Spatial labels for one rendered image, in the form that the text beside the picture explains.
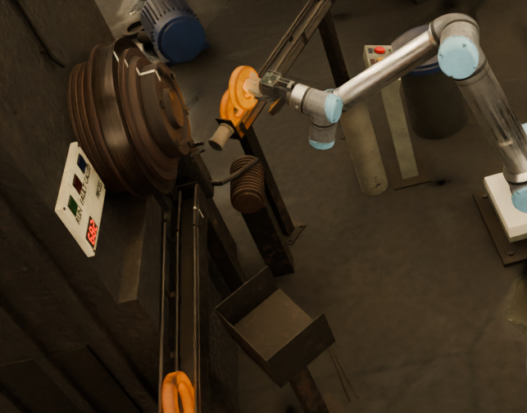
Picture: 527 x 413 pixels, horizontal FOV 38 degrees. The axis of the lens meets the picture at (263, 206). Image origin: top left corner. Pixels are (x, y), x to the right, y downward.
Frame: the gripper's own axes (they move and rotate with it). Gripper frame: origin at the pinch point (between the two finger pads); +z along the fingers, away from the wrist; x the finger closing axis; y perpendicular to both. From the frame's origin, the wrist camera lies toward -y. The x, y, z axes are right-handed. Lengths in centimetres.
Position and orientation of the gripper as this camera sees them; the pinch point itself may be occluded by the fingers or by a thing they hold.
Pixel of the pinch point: (243, 83)
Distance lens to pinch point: 274.8
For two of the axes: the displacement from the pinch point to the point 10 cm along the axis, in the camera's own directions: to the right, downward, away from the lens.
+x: -4.6, 7.3, -5.1
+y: -0.6, -6.0, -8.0
